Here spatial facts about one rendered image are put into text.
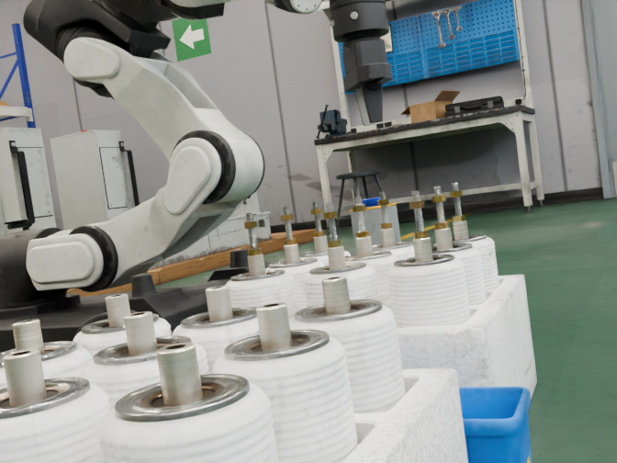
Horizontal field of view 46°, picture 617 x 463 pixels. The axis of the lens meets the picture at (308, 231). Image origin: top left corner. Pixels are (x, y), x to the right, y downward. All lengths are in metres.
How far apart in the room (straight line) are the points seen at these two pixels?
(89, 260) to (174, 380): 1.15
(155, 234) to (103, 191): 2.19
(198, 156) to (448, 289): 0.64
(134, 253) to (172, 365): 1.13
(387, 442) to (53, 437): 0.22
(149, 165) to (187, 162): 6.22
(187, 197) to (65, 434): 0.96
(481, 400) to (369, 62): 0.55
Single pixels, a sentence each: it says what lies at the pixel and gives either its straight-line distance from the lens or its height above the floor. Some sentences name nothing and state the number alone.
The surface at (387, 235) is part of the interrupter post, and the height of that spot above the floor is 0.27.
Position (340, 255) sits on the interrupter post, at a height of 0.27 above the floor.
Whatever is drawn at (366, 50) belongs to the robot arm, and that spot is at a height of 0.56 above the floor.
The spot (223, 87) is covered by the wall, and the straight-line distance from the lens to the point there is 7.10.
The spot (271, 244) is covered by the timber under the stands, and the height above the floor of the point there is 0.05.
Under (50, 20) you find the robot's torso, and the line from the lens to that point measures 1.65.
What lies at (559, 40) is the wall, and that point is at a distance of 6.09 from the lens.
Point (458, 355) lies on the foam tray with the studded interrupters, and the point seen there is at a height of 0.15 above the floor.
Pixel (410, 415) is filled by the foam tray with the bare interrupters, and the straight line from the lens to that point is 0.57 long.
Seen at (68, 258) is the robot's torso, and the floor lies 0.29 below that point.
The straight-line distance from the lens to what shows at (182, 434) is 0.38.
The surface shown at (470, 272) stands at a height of 0.22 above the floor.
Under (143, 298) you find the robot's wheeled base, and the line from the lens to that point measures 1.31.
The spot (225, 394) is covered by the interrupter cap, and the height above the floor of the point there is 0.25.
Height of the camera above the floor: 0.36
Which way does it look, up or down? 3 degrees down
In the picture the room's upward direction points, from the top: 8 degrees counter-clockwise
